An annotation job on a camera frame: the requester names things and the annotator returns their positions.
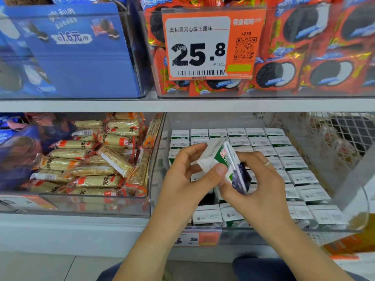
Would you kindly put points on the rows of white juice cartons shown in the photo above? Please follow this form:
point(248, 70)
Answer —
point(310, 187)

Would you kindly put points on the clear plastic display bin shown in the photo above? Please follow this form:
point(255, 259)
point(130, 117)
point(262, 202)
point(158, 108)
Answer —
point(351, 216)
point(76, 203)

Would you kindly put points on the pile of blue snack packets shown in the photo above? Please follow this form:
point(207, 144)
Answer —
point(17, 149)

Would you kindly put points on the person's blue jeans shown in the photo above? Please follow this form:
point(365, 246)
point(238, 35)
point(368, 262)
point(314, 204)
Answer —
point(263, 271)

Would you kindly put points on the blueberry juice carton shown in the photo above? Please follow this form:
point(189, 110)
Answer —
point(225, 161)

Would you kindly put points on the faded orange price tag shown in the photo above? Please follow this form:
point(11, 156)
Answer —
point(26, 202)

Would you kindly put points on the pile of yellow wafer bars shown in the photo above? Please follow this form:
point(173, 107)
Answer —
point(91, 164)

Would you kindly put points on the person's left hand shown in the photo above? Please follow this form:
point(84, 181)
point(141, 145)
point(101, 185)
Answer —
point(179, 199)

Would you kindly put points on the blue cardboard display box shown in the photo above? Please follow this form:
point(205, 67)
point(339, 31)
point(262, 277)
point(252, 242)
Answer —
point(82, 64)

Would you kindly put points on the stack of red cookie packets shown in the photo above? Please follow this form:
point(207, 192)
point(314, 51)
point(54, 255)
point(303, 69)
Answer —
point(334, 52)

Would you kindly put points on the large white orange price tag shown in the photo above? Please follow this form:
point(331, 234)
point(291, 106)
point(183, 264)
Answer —
point(199, 49)

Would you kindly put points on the yellow orange snack packet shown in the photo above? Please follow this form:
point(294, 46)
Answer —
point(357, 237)

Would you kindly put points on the person's right forearm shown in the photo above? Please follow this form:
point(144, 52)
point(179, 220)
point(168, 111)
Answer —
point(304, 254)

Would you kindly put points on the small orange price tag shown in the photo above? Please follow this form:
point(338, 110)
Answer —
point(196, 237)

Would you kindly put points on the person's left forearm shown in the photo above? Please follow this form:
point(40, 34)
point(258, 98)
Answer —
point(146, 257)

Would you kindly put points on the person's right hand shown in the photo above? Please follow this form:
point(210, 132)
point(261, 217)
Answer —
point(263, 196)

